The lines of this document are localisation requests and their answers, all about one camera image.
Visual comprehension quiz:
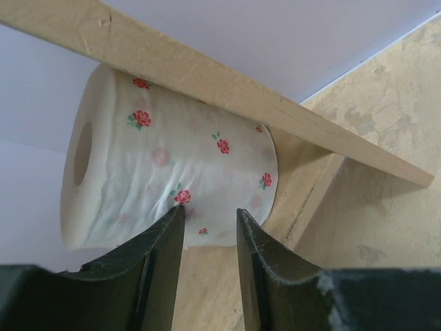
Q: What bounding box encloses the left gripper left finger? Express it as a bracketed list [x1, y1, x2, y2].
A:
[1, 206, 185, 330]

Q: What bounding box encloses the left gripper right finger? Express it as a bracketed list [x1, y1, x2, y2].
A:
[236, 209, 440, 330]

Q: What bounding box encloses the white paper towel roll front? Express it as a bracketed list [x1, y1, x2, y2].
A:
[60, 64, 278, 250]

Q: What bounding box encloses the wooden three-tier shelf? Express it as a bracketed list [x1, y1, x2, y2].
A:
[0, 0, 435, 331]

